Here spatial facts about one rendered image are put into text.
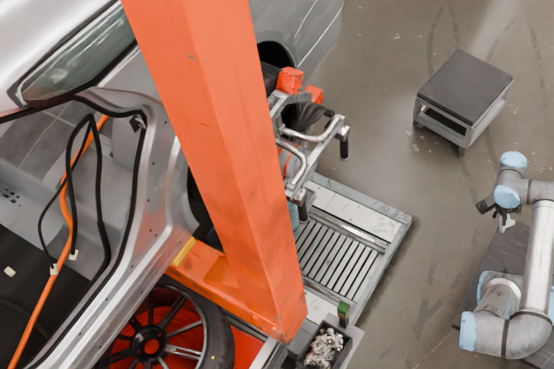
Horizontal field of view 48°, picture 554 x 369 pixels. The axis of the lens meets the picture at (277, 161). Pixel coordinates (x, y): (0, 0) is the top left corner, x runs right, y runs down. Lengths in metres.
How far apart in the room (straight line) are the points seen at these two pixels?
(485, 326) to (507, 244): 1.04
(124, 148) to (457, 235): 1.78
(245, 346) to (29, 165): 1.19
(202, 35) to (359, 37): 3.11
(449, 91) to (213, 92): 2.38
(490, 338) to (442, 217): 1.44
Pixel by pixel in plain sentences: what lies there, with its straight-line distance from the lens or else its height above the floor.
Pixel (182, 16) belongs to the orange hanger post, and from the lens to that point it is 1.06.
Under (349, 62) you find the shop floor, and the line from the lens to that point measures 4.03.
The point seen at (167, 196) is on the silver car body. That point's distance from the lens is 2.32.
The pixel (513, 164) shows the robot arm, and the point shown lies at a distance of 2.44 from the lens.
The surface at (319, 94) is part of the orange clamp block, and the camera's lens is 2.72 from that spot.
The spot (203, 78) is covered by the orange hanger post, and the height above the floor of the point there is 2.13.
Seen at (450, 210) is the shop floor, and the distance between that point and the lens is 3.44.
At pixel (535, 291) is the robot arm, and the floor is 1.06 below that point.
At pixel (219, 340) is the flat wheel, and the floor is 0.50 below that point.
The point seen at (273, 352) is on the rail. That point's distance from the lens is 2.76.
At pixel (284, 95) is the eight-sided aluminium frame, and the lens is 2.43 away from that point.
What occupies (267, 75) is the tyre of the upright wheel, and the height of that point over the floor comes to 1.15.
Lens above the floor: 2.99
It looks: 56 degrees down
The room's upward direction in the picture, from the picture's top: 11 degrees counter-clockwise
